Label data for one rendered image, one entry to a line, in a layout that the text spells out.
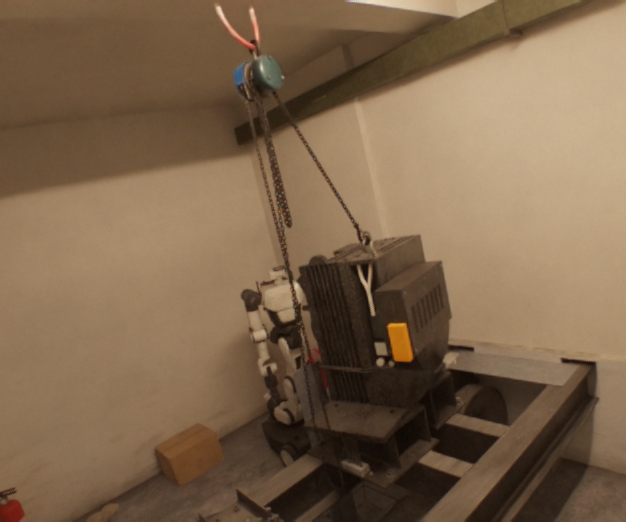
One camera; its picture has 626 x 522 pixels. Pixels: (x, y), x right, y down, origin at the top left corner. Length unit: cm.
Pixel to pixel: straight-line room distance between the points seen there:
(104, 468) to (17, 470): 61
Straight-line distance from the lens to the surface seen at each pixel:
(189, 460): 391
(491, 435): 237
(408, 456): 227
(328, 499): 256
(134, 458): 415
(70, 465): 402
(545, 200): 275
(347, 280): 205
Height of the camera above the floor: 195
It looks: 10 degrees down
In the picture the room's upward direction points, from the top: 13 degrees counter-clockwise
